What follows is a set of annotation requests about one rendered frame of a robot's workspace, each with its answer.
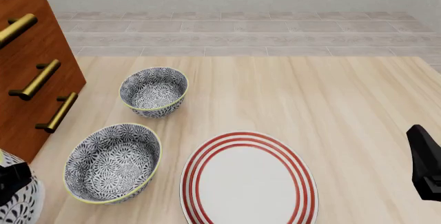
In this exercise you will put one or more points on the white plate with red rings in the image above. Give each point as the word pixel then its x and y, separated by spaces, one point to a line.
pixel 248 182

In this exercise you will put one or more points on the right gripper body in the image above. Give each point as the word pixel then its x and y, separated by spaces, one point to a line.
pixel 430 187

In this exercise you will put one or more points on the wooden cabinet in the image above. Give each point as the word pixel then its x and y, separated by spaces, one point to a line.
pixel 20 61

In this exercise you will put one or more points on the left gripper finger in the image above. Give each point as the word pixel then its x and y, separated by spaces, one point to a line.
pixel 13 180

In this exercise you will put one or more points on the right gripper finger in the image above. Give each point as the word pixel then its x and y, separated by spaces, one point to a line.
pixel 427 154

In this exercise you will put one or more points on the patterned black white bowl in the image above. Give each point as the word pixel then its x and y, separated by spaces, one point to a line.
pixel 154 93
pixel 112 163
pixel 20 208

